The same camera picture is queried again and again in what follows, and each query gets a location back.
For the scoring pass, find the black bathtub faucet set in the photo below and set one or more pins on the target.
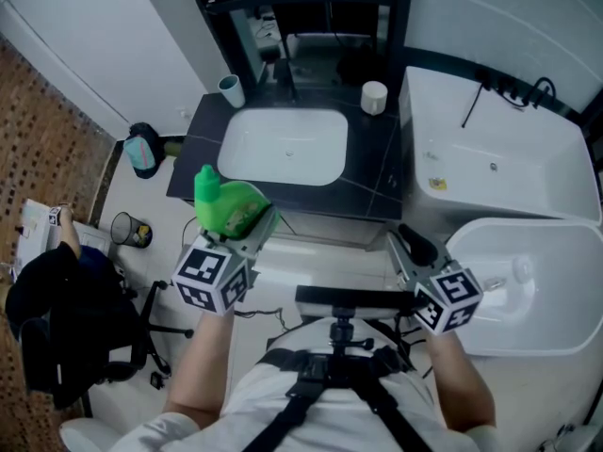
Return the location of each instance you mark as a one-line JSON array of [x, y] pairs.
[[542, 90]]

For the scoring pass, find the yellow label sticker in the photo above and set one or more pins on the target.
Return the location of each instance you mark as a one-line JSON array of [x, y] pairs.
[[437, 183]]

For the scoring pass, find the metal drain fitting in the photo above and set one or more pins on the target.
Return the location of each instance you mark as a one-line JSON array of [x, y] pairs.
[[494, 282]]

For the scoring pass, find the black sink faucet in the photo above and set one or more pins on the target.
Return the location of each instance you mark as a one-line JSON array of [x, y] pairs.
[[285, 80]]

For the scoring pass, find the dark green oval bathtub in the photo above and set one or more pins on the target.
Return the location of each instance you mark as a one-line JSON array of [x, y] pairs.
[[565, 299]]

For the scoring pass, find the olive green rolled mat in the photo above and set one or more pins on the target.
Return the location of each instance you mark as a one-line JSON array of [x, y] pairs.
[[172, 148]]

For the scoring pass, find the white rectangular bathtub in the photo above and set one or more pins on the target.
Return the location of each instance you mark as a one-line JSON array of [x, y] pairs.
[[518, 172]]

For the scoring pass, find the white mug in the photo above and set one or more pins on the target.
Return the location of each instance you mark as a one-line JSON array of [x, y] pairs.
[[374, 96]]

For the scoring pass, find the dark wooden vanity cabinet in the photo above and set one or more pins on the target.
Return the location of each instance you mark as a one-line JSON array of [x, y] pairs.
[[372, 182]]

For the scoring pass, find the green detergent bottle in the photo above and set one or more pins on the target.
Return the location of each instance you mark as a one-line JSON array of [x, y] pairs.
[[231, 205]]

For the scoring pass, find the black metal mirror shelf frame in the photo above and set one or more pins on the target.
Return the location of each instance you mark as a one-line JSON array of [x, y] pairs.
[[400, 17]]

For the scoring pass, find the black high-back office chair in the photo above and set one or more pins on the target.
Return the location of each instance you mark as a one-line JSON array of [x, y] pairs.
[[141, 332]]

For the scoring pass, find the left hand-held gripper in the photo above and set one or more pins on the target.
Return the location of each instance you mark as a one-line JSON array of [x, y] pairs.
[[212, 278]]

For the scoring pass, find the black chest harness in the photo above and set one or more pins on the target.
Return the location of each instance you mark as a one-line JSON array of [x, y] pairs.
[[301, 408]]

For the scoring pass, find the white sink basin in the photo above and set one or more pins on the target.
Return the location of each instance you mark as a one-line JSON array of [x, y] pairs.
[[282, 149]]

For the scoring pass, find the person's white shirt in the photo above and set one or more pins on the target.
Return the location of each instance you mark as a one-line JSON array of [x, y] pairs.
[[344, 422]]

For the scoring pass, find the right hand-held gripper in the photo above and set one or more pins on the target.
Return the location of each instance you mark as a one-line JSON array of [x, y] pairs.
[[447, 299]]

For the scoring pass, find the small blue floor device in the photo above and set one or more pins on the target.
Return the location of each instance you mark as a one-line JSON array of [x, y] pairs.
[[157, 379]]

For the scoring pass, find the tall white cup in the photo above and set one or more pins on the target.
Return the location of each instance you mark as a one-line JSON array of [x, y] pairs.
[[232, 91]]

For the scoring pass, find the black hand shower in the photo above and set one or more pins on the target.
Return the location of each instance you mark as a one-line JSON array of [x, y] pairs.
[[473, 104]]

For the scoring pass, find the person's right forearm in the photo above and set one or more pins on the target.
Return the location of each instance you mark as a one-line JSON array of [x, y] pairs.
[[461, 379]]

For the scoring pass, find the person's left forearm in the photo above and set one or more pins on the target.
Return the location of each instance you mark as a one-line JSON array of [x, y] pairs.
[[202, 370]]

